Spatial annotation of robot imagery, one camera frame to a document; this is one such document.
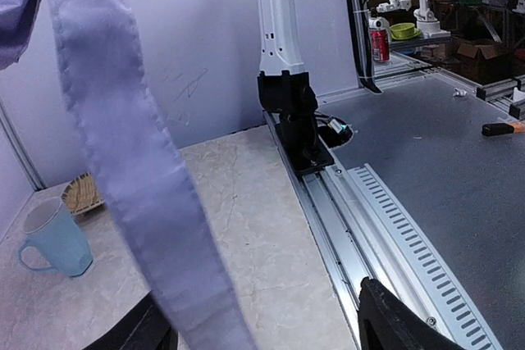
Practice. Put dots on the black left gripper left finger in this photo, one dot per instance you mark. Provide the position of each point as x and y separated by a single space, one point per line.
143 327

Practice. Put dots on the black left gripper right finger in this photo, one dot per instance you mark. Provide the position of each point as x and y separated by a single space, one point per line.
386 323

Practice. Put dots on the lavender folding umbrella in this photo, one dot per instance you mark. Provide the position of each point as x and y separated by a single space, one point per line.
136 166

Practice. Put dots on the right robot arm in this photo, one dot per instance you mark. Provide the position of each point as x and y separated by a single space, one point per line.
283 82

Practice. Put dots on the light blue mug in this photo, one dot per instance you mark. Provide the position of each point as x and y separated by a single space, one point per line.
51 229

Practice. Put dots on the woven bamboo tray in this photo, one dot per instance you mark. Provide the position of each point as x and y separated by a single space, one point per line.
81 195

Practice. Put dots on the orange black hand tool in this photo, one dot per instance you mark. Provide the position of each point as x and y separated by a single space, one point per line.
498 129

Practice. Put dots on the cardboard box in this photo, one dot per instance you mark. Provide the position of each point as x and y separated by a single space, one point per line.
483 61

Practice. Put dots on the red soda can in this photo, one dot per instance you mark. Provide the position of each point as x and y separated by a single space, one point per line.
380 45

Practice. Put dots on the green bowl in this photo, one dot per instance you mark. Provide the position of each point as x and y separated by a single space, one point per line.
404 32

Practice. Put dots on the front aluminium rail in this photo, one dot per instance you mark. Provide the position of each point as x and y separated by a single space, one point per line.
361 230

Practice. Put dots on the left aluminium frame post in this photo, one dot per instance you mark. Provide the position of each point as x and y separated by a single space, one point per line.
22 156

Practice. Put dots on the aluminium frame post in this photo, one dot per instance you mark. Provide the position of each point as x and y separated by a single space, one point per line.
361 45
22 156

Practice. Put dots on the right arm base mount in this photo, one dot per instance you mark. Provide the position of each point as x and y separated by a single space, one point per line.
303 147

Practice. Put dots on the right aluminium frame post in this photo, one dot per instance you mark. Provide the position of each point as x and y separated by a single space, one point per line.
361 45

